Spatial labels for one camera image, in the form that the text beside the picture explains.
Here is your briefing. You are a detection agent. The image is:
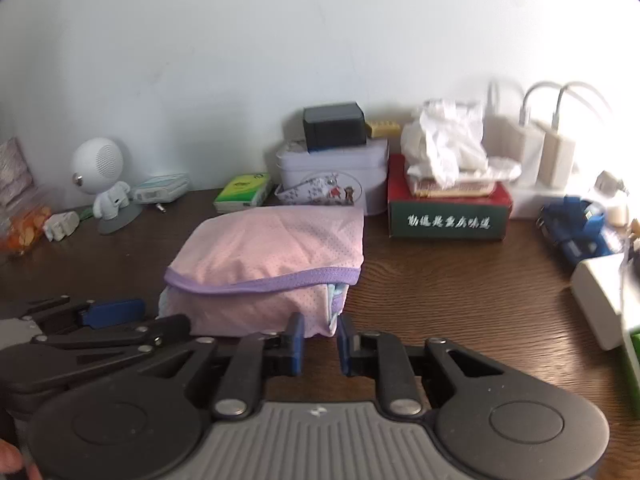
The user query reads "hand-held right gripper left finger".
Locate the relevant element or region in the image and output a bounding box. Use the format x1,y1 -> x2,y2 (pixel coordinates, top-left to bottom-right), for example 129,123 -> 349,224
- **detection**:
132,311 -> 305,420

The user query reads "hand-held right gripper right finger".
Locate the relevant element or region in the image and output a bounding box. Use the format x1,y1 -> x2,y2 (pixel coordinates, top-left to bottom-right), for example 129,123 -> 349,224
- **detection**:
337,314 -> 507,419

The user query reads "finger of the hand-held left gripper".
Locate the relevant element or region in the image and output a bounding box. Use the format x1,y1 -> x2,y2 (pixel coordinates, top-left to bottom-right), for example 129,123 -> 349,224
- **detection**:
0,295 -> 147,337
30,313 -> 192,358

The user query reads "pink blue purple-trimmed garment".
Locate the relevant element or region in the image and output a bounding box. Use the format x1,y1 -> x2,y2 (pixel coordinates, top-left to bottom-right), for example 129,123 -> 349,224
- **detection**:
157,205 -> 366,339

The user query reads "person's left hand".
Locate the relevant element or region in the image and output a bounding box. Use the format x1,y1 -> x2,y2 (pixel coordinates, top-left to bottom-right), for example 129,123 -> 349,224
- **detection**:
0,437 -> 44,480

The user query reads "pile of small oranges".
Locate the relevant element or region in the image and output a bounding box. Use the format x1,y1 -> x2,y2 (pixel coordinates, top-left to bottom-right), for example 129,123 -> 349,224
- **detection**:
0,205 -> 54,254

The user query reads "flat white rectangular gadget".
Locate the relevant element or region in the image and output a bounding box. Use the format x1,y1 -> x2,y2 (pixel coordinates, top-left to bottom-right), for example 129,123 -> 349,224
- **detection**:
131,173 -> 191,206

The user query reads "clear plastic fruit container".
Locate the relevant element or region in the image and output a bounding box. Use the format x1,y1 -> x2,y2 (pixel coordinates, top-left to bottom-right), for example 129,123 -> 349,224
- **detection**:
0,185 -> 57,257

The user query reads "white robot-shaped figure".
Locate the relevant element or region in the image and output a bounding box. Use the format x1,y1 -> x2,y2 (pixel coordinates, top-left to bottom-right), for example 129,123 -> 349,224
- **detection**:
71,136 -> 144,236

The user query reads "green tissue packet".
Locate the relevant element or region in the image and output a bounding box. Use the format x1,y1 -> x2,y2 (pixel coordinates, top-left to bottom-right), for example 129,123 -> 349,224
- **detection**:
214,172 -> 274,215

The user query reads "red green cardboard box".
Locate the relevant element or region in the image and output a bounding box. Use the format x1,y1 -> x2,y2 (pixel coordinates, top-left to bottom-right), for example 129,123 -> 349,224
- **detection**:
387,154 -> 514,240

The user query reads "textured pale vase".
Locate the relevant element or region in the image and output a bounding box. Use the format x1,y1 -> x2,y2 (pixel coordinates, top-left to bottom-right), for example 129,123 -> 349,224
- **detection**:
0,137 -> 39,206

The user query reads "lavender printed tin box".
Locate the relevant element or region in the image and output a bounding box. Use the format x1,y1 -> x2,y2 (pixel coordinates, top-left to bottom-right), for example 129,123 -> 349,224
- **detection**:
275,137 -> 390,217

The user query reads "small black box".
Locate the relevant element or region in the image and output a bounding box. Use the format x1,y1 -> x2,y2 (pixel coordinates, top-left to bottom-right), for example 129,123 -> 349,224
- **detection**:
302,102 -> 369,154

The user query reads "yellow block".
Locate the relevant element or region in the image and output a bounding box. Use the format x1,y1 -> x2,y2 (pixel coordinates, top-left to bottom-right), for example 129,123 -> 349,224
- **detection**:
365,120 -> 403,139

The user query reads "crumpled white tissue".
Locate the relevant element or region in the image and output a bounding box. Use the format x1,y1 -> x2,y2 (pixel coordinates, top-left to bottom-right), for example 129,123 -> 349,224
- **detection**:
401,100 -> 489,189

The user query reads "white power strip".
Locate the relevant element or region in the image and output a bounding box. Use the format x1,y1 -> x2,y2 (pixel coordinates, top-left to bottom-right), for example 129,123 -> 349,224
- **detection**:
507,180 -> 626,221

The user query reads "blue plastic object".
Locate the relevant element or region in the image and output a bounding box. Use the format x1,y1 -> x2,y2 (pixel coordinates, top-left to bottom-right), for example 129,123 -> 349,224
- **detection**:
537,195 -> 626,269

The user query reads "white rectangular box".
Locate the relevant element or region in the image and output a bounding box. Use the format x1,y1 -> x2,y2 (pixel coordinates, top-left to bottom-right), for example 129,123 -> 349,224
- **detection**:
571,252 -> 629,352

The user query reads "green book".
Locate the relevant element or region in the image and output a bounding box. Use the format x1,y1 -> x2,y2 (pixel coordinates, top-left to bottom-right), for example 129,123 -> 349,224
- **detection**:
619,260 -> 640,403

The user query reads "grey white plug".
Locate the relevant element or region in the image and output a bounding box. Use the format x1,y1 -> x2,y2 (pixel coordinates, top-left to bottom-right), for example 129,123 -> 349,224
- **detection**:
592,170 -> 630,226

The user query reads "small white wall charger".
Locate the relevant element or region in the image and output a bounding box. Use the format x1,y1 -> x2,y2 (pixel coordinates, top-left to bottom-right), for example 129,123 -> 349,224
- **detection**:
537,132 -> 576,189

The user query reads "short white charging cable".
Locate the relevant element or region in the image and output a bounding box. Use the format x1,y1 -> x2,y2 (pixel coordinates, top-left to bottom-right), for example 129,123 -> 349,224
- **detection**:
487,79 -> 521,122

